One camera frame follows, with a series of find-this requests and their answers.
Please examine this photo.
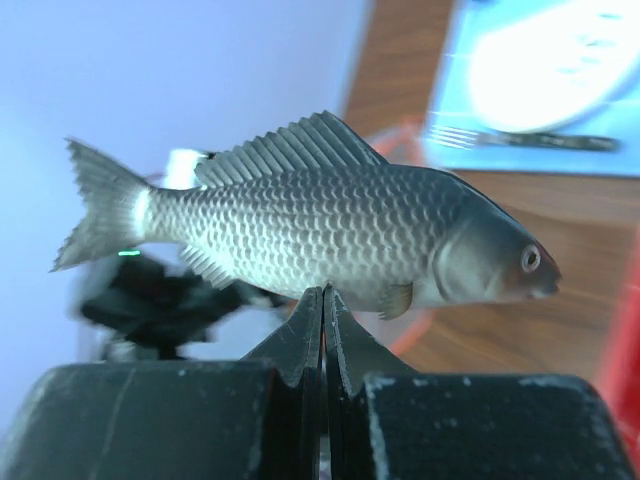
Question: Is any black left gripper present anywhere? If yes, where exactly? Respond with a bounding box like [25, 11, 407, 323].
[74, 252, 293, 360]

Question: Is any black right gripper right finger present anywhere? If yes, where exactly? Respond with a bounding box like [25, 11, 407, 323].
[323, 287, 638, 479]

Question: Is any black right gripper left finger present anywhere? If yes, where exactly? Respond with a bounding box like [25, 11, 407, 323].
[1, 288, 323, 479]

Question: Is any grey toy fish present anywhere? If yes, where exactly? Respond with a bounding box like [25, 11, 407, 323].
[54, 111, 561, 320]

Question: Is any red plastic tray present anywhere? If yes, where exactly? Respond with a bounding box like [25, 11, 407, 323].
[597, 271, 639, 458]

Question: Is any blue checked cloth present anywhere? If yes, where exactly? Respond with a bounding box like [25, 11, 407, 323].
[423, 1, 639, 177]

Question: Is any cream and teal plate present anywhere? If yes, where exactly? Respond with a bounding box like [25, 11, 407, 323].
[468, 1, 639, 133]

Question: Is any black handled fork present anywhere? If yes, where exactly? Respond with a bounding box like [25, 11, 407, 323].
[427, 125, 621, 152]

